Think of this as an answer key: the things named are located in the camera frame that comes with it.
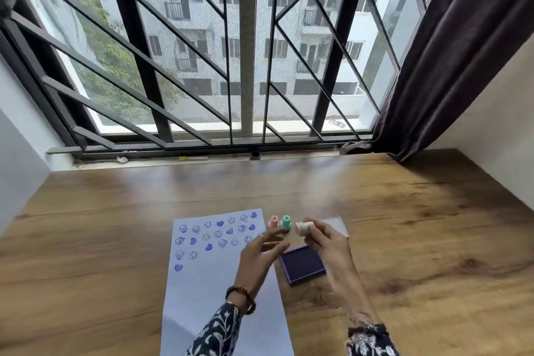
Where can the purple ink pad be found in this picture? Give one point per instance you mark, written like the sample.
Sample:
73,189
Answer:
302,267

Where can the person's left forearm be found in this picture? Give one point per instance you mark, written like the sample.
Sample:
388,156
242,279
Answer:
219,328

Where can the white apartment building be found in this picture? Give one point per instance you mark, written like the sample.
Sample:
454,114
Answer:
258,34

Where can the person's left hand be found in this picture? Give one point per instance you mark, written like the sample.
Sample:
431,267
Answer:
252,264

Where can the person's right hand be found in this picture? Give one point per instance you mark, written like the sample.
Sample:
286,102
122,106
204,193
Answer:
336,257

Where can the green tree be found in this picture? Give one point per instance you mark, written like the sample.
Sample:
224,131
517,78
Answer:
104,47

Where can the clear ink pad lid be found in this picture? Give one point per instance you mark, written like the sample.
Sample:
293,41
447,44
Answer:
337,226

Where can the person's left thumb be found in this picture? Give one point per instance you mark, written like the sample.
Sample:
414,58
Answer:
278,253

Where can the dark window frame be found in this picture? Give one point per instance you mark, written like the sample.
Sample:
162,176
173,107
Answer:
208,149

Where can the person's right forearm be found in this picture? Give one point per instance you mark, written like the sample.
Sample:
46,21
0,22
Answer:
367,326

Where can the pink stamp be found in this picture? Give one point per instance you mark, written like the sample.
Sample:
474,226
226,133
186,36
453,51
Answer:
274,222

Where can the white stamped paper sheet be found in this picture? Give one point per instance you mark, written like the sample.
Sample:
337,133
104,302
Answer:
204,284

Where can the dark brown curtain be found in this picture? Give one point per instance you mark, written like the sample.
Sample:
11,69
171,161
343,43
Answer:
454,47

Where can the yellow-green stick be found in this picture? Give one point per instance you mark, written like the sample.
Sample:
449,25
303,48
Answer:
192,158

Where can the black metal window grille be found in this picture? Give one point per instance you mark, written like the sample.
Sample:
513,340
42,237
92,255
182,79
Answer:
137,55

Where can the white crumpled scrap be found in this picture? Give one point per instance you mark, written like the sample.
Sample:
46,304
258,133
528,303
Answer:
122,159

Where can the person's right thumb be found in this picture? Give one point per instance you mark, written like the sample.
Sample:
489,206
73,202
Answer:
308,242

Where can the cream stamp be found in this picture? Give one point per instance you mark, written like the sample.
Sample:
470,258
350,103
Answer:
303,228

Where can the teal stamp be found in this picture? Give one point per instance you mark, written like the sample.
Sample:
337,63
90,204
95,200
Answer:
285,222

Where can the small black cap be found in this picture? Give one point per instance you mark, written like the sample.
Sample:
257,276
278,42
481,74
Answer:
255,155

